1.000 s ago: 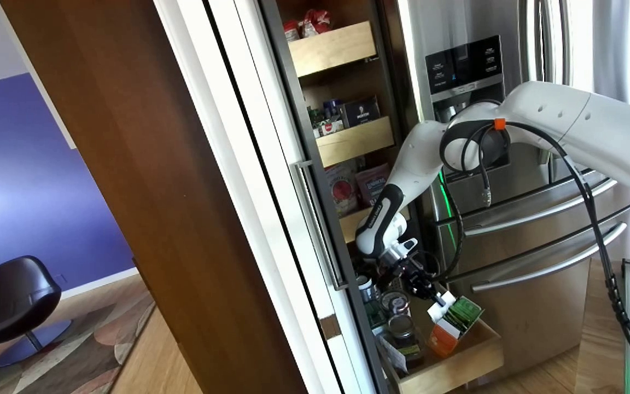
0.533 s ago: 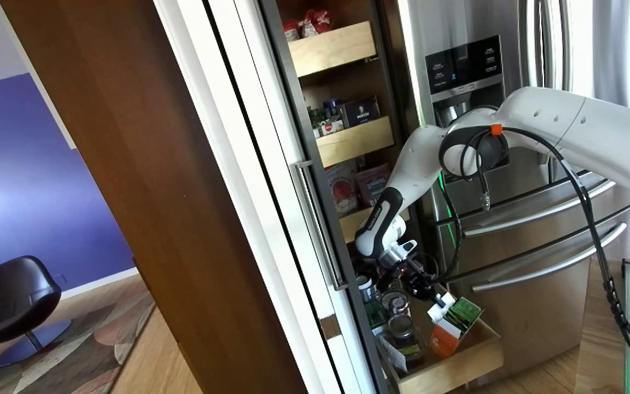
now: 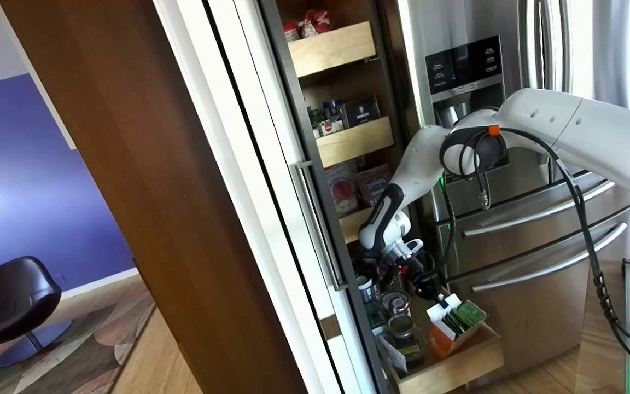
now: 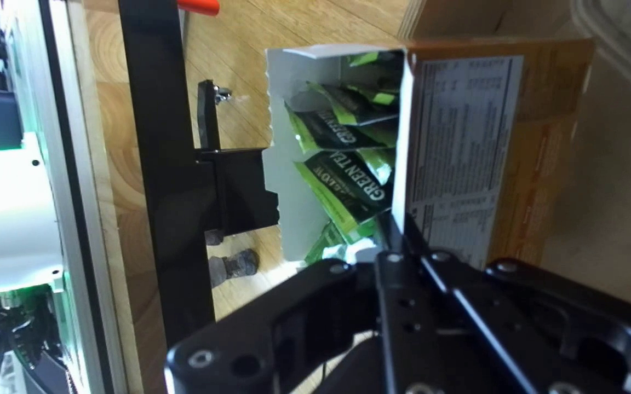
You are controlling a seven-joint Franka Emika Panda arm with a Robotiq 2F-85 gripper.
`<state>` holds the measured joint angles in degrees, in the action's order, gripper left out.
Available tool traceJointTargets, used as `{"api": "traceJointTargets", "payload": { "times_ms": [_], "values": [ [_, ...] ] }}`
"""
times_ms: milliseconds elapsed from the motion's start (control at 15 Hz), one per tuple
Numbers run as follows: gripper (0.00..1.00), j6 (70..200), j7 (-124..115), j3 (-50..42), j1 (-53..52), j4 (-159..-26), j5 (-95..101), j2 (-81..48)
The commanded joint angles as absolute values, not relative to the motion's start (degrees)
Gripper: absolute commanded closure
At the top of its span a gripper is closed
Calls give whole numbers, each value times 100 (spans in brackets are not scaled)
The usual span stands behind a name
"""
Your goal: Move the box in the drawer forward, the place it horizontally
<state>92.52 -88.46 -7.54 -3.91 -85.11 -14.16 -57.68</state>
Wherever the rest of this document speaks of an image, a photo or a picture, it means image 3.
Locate patterned floor rug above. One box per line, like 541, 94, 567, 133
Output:
0, 292, 158, 394

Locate pink food package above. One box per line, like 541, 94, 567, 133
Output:
354, 162, 397, 209

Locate orange tea bag box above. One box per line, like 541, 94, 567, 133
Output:
425, 293, 491, 362

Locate silver pantry door handle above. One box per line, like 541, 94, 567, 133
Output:
289, 157, 350, 293

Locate wooden pantry shelf drawer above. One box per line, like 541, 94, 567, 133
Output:
287, 21, 379, 79
315, 114, 399, 171
337, 203, 376, 245

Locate white and grey pantry door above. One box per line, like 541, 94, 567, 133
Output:
151, 0, 389, 394

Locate brown wooden wall panel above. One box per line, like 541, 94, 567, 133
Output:
0, 0, 310, 394

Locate glass jar with metal lid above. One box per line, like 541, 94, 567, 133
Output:
384, 313, 430, 368
379, 289, 413, 320

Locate red food packages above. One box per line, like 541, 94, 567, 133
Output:
280, 7, 336, 43

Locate stainless steel refrigerator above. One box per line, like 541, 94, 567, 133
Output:
395, 0, 630, 382

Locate black swivel chair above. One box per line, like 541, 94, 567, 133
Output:
0, 255, 73, 370

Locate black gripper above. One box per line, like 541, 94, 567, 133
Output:
384, 243, 464, 313

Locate white and blue can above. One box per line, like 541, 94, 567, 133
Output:
354, 272, 382, 307

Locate dark food boxes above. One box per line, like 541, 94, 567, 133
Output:
308, 96, 382, 140

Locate silver fridge drawer handle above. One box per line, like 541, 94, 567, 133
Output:
471, 222, 630, 295
462, 177, 620, 242

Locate red and white food bag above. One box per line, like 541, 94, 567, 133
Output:
325, 160, 361, 220

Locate wooden pull-out pantry drawer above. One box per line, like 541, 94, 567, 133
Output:
345, 243, 508, 394

